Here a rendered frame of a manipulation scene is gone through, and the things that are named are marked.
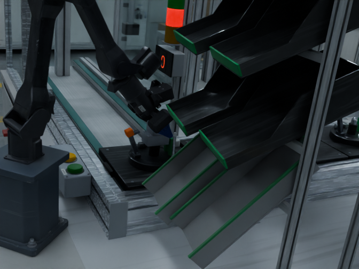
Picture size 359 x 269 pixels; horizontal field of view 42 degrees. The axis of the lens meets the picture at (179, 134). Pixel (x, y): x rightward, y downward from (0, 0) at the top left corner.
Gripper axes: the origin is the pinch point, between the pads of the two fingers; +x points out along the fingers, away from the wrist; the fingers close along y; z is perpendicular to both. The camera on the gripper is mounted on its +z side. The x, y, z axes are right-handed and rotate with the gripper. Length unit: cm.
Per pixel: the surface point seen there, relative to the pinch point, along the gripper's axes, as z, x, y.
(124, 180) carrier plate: -16.7, 0.1, -8.7
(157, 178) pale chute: -10.2, -2.4, -20.6
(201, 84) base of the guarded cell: 41, 64, 103
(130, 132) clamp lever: -7.4, -4.5, -1.0
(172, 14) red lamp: 24.4, -14.2, 17.1
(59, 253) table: -37.8, -3.3, -18.3
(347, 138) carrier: 46, 51, -4
